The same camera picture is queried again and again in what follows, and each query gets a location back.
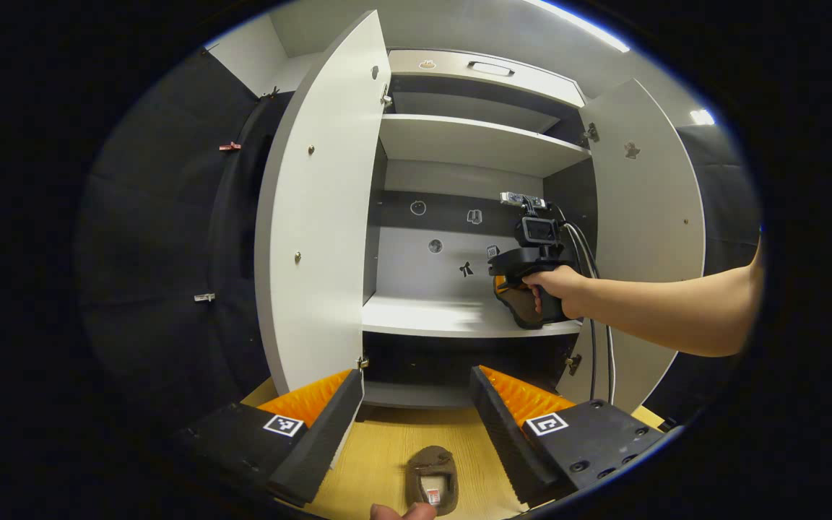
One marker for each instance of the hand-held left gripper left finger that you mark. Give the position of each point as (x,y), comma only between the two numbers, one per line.
(318,448)

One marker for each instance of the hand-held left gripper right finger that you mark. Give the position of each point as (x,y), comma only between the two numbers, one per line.
(506,440)

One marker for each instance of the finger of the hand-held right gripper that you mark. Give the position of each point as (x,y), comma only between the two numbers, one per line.
(503,285)

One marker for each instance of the white shoe cabinet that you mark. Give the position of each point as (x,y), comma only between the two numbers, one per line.
(452,180)

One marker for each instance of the white shoe cabinet door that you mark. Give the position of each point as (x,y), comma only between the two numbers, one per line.
(647,209)
(322,217)

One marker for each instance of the white cabinet shelf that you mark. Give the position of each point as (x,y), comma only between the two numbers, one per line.
(474,144)
(430,318)

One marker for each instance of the white cabinet drawer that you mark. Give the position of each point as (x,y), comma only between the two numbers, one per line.
(452,72)

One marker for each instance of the white cloth clip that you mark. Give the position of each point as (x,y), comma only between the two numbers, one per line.
(204,297)

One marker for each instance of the black backdrop cloth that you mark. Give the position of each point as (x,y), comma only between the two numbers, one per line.
(730,195)
(163,238)

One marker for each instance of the black cloth clip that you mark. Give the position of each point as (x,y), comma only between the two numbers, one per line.
(269,92)

